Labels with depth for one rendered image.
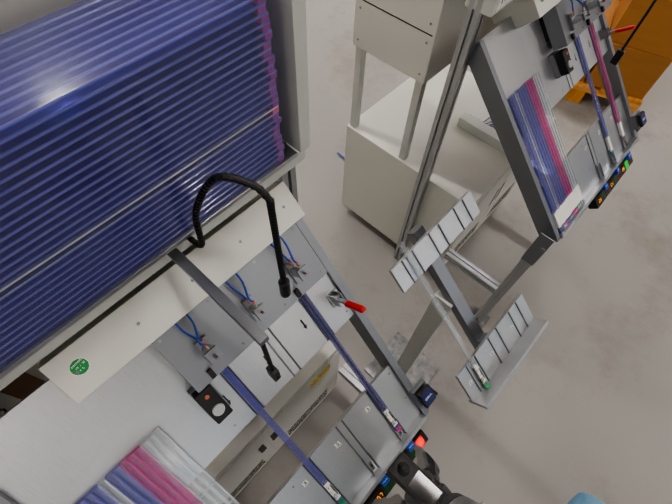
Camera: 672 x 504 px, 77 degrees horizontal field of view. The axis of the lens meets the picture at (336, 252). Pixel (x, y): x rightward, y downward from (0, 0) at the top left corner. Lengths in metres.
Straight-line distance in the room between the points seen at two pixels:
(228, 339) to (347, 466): 0.49
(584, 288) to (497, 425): 0.88
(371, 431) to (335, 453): 0.11
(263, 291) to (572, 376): 1.73
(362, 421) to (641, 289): 1.91
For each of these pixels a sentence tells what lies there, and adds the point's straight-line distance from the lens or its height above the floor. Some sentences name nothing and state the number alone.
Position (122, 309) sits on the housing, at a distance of 0.75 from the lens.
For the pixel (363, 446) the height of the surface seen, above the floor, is 0.78.
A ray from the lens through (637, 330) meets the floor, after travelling 2.56.
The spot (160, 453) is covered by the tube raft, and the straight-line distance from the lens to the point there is 0.91.
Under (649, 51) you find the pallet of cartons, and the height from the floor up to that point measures 0.43.
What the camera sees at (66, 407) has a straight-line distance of 0.87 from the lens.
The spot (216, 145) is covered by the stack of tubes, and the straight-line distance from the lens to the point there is 0.60.
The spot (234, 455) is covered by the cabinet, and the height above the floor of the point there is 0.62.
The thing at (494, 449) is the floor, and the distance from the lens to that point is 2.06.
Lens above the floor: 1.92
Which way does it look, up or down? 59 degrees down
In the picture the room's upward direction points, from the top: 3 degrees clockwise
